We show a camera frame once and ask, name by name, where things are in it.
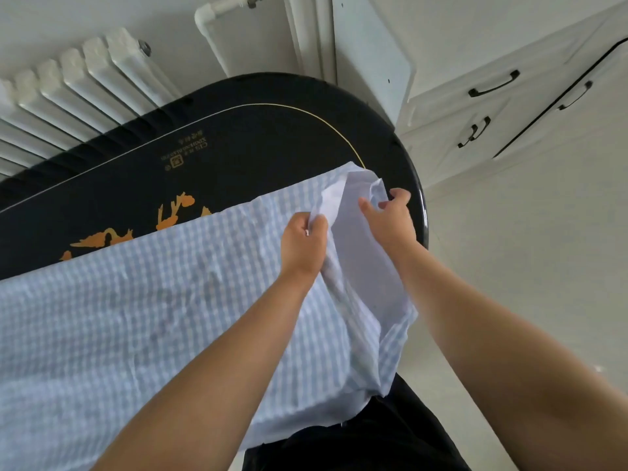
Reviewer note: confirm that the person's black clothing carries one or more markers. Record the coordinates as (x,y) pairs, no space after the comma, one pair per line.
(382,436)

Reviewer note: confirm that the black oval table gold print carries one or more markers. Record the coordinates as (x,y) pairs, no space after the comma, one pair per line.
(270,137)

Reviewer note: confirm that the white column radiator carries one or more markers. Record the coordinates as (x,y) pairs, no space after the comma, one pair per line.
(73,98)
(309,34)

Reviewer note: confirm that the white cabinet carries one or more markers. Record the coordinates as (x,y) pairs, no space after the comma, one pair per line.
(368,44)

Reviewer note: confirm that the blue checked cloth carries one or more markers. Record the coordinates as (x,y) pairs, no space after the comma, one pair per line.
(122,328)

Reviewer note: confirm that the person's left hand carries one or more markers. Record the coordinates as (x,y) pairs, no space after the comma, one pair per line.
(304,250)

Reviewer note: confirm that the person's left forearm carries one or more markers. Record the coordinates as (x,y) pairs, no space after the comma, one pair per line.
(211,387)

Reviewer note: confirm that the white cabinet door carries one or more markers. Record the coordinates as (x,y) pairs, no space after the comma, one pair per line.
(520,122)
(589,117)
(436,147)

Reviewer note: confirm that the white pipe with valve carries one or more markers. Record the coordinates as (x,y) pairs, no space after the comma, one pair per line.
(211,14)

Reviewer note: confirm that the person's right forearm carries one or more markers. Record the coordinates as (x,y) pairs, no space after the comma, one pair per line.
(515,367)

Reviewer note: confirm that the person's right hand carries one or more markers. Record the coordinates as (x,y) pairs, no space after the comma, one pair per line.
(392,225)

